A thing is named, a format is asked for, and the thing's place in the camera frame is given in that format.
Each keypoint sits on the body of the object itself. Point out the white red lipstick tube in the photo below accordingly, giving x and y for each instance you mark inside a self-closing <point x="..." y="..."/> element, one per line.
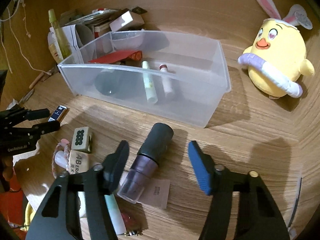
<point x="167" y="85"/>

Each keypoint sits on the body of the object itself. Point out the tall yellow spray bottle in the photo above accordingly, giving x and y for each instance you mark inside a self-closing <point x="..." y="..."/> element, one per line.
<point x="59" y="34"/>

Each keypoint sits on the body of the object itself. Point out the mahjong tile eraser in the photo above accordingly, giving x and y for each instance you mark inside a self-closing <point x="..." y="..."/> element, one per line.
<point x="82" y="139"/>

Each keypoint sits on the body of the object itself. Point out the yellow chick plush toy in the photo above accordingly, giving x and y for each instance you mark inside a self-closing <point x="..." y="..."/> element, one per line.
<point x="277" y="57"/>

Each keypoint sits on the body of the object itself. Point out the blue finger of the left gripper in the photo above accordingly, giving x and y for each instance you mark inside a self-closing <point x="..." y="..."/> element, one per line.
<point x="37" y="114"/>

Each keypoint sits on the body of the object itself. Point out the purple dark capped cosmetic tube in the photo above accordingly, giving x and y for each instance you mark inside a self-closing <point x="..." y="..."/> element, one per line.
<point x="146" y="162"/>

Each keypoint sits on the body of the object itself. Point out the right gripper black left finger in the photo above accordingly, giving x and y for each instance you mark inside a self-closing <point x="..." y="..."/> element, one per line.
<point x="114" y="165"/>

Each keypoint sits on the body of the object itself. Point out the small white cardboard box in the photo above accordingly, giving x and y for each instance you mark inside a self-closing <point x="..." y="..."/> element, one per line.
<point x="126" y="21"/>

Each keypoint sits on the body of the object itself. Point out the red package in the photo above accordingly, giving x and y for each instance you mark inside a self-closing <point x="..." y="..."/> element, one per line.
<point x="121" y="55"/>

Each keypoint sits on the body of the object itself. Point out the small dark blue box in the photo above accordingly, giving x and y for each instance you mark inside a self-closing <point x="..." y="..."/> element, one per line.
<point x="59" y="114"/>

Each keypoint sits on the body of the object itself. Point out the mint green tube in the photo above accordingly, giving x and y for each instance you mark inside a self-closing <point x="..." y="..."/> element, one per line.
<point x="115" y="214"/>

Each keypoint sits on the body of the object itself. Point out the white green lip balm box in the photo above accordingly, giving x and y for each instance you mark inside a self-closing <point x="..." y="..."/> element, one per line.
<point x="150" y="90"/>

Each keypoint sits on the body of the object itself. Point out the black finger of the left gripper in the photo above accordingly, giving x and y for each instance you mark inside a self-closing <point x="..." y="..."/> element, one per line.
<point x="45" y="128"/>

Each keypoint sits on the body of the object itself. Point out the stack of books papers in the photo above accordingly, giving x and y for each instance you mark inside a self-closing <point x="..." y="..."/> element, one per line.
<point x="97" y="16"/>

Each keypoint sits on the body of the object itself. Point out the person left hand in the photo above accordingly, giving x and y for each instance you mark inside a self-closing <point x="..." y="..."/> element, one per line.
<point x="7" y="172"/>

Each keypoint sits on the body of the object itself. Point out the clear plastic storage bin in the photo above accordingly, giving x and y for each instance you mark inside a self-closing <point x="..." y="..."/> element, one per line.
<point x="178" y="76"/>

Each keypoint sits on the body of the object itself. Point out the dark green spray bottle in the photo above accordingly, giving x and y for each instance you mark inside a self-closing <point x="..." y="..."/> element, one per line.
<point x="108" y="82"/>

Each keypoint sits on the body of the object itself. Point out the white folded papers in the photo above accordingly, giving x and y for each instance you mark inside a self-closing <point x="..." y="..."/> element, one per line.
<point x="77" y="36"/>

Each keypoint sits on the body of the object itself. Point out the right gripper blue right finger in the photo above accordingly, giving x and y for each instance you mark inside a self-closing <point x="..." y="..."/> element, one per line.
<point x="204" y="169"/>

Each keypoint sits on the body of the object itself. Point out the white bowl with items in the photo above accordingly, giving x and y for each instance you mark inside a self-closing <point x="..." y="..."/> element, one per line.
<point x="127" y="40"/>

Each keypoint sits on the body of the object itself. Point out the beige paper sleeve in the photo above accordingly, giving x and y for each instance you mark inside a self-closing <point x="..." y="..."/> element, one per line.
<point x="156" y="193"/>

